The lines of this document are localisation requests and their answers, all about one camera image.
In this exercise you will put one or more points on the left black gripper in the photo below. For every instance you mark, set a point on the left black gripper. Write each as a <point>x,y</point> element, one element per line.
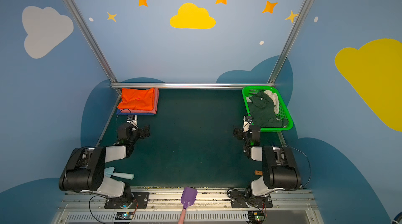
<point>142,131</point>

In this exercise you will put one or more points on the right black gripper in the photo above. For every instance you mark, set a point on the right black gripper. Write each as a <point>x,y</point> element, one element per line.
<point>239,132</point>

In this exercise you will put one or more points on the orange t-shirt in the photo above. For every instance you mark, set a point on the orange t-shirt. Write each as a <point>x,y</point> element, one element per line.
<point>135,99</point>

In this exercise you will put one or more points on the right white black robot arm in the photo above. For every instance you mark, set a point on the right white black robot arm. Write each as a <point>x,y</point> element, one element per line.
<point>279,170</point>

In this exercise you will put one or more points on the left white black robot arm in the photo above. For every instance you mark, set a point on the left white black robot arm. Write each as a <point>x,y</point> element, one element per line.
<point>85,168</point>

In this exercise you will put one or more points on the folded blue t-shirt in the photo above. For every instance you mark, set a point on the folded blue t-shirt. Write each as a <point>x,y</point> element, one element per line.
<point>127,113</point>

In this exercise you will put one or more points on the dark green t-shirt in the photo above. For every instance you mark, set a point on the dark green t-shirt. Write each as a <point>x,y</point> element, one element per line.
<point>261,109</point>

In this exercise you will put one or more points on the light teal toy trowel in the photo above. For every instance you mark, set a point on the light teal toy trowel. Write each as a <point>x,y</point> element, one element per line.
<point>110,171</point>

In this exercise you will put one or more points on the white t-shirt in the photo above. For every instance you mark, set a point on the white t-shirt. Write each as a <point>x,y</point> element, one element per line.
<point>275,99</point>

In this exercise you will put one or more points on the folded pink t-shirt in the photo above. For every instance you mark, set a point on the folded pink t-shirt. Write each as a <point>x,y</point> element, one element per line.
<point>154,111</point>

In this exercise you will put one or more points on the right circuit board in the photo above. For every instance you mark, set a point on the right circuit board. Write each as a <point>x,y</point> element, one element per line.
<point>255,217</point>

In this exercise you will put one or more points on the circuit board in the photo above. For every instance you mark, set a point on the circuit board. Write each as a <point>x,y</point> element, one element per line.
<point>124,216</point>
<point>255,217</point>

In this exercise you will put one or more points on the left circuit board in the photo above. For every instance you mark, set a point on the left circuit board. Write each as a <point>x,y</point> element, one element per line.
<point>124,216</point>

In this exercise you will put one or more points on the purple toy shovel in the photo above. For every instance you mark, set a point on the purple toy shovel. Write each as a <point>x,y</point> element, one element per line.
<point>188,199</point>

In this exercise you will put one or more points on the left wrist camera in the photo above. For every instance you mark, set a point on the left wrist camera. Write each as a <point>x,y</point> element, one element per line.
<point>133,120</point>

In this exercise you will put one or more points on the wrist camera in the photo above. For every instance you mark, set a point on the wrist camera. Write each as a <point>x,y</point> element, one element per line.
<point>133,120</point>
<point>247,123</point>

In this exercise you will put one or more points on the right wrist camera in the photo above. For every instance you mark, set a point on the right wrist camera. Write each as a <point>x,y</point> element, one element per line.
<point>247,123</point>

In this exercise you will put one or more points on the back aluminium frame rail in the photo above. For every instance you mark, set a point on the back aluminium frame rail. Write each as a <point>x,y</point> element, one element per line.
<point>218,86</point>

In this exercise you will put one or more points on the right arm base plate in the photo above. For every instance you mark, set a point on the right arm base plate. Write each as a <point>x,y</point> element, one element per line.
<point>239,199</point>

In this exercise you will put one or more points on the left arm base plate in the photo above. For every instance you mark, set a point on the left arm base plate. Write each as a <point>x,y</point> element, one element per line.
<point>138,200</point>

